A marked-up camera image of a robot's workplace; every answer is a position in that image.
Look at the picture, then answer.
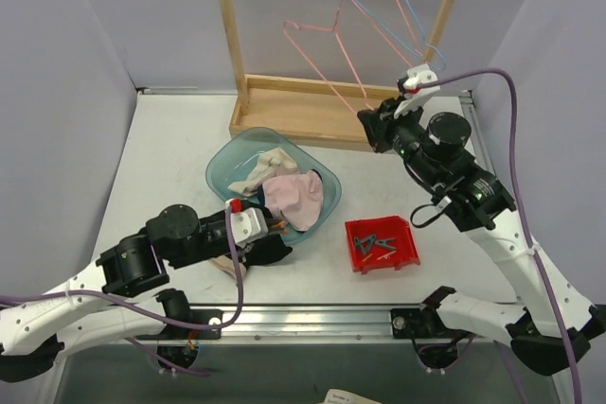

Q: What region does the teal plastic basin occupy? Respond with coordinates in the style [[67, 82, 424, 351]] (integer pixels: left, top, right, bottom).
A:
[[205, 128, 342, 246]]

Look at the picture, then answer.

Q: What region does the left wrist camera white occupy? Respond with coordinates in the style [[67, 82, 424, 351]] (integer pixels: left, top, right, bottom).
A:
[[224, 199, 269, 248]]

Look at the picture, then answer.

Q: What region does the wooden clothes rack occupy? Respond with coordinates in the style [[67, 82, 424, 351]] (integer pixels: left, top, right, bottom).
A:
[[219, 0, 455, 150]]

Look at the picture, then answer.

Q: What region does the aluminium mounting rail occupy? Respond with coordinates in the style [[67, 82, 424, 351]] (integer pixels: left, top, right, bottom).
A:
[[51, 302, 562, 346]]

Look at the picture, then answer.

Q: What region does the beige pink underwear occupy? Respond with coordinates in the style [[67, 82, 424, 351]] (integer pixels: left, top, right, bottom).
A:
[[228, 148, 299, 197]]

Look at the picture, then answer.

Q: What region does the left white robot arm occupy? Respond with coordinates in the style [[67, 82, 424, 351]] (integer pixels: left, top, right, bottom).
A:
[[1, 199, 291, 383]]

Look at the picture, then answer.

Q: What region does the black underwear beige waistband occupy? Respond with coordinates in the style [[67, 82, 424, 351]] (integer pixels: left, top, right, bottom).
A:
[[209, 236, 293, 281]]

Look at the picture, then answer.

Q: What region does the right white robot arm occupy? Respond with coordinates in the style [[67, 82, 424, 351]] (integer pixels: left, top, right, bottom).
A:
[[357, 98, 605, 376]]

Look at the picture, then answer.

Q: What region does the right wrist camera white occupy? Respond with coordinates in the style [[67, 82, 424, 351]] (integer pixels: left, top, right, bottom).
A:
[[394, 63, 440, 119]]

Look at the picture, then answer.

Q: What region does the pink underwear navy trim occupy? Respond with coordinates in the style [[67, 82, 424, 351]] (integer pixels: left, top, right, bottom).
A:
[[258, 169, 324, 232]]

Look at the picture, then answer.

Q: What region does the red plastic bin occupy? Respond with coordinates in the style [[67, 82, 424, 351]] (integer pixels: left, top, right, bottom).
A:
[[345, 216, 420, 274]]

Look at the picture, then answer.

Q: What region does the teal clothespin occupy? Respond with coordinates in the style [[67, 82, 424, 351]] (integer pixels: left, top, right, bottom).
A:
[[354, 239, 373, 256], [374, 237, 397, 253], [353, 234, 376, 256]]

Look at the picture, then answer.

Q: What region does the blue wire hanger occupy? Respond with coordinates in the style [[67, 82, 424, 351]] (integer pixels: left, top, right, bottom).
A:
[[358, 0, 447, 72]]

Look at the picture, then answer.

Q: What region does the paper sheet bottom edge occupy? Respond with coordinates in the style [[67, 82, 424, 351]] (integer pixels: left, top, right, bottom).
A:
[[322, 389, 380, 404]]

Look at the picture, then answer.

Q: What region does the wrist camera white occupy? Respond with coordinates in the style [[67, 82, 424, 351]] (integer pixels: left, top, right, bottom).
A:
[[224, 199, 269, 248], [394, 63, 440, 119]]

